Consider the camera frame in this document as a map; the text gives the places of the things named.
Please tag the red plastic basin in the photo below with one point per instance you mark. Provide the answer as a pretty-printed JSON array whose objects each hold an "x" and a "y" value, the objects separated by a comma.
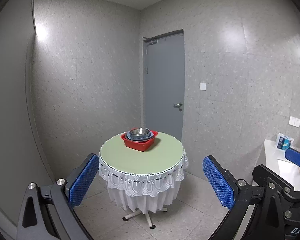
[{"x": 139, "y": 145}]

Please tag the metal door handle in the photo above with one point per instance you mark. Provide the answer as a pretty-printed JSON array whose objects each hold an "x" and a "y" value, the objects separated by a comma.
[{"x": 178, "y": 106}]

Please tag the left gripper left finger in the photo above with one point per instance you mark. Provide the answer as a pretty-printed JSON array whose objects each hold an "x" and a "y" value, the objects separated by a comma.
[{"x": 80, "y": 179}]

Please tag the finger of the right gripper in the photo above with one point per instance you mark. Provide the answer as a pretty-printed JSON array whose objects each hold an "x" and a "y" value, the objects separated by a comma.
[{"x": 293, "y": 156}]

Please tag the white wall switch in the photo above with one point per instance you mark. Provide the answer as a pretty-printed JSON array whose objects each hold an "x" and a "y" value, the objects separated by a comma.
[{"x": 202, "y": 86}]

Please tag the blue tissue pack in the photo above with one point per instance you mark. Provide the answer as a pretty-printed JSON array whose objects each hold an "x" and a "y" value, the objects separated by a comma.
[{"x": 283, "y": 142}]

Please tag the large steel mixing bowl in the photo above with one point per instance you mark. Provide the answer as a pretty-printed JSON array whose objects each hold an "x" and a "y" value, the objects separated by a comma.
[{"x": 139, "y": 132}]

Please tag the blue plastic square bowl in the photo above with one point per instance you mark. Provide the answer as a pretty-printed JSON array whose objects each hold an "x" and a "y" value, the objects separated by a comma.
[{"x": 144, "y": 138}]

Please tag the white double wall socket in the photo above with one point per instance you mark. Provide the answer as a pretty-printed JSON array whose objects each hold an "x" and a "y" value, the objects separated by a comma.
[{"x": 293, "y": 121}]

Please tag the door closer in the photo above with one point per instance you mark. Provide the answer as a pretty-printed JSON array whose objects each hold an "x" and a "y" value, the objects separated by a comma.
[{"x": 150, "y": 41}]

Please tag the white sink counter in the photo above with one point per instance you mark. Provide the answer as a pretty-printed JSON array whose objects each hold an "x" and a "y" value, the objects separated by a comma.
[{"x": 275, "y": 160}]

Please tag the grey door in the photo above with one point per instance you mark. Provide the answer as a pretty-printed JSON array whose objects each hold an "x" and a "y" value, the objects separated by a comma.
[{"x": 164, "y": 83}]

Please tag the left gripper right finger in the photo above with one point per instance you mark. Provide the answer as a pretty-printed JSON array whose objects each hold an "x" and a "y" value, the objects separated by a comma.
[{"x": 222, "y": 182}]

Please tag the white table base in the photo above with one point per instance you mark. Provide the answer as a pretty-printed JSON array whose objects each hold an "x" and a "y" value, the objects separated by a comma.
[{"x": 136, "y": 213}]

